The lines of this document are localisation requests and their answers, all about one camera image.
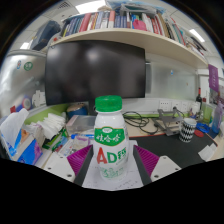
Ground blue tissue box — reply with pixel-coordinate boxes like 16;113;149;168
0;108;44;166

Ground white wall power outlets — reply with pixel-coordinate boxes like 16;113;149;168
159;99;201;114

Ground black white checkered mug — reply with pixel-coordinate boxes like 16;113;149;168
179;117;198;144

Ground white printed paper sheet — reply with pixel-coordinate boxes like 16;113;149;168
81;139;145;192

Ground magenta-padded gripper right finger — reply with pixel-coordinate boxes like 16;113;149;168
132;144;183;186

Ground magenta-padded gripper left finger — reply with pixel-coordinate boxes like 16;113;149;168
43;144;95;187

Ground white drink bottle green cap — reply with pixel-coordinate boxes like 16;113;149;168
92;95;130;183

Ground pile of white tissues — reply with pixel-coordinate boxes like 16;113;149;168
36;112;67;139

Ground purple pennant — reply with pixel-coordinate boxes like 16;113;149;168
207;63;220;94

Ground clear plastic box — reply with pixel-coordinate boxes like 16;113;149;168
65;114;96;136

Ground black desk mat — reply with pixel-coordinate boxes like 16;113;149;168
134;131;218;169

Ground grey metal laptop stand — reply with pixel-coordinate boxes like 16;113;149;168
153;107;185;137

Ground folded white tissue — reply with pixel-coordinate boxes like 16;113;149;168
197;143;218;162

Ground black computer monitor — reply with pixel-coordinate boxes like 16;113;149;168
44;40;147;107

